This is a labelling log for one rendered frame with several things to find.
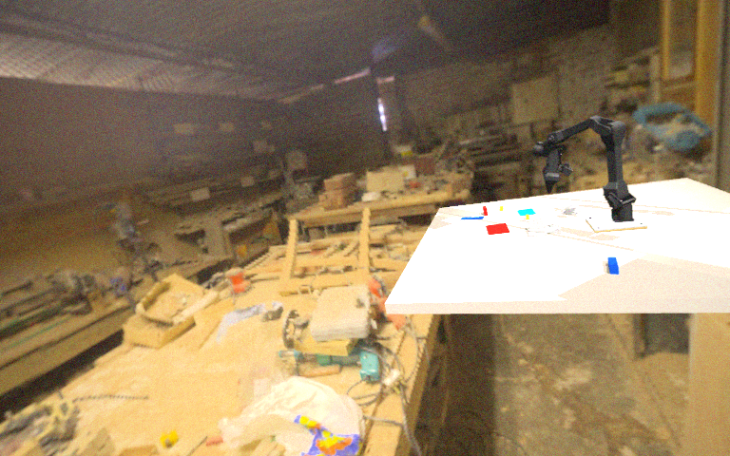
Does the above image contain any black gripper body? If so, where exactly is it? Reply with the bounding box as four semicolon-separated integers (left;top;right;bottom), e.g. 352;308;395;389
543;159;561;181

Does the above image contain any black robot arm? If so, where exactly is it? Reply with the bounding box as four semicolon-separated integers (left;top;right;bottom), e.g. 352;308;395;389
531;116;637;222

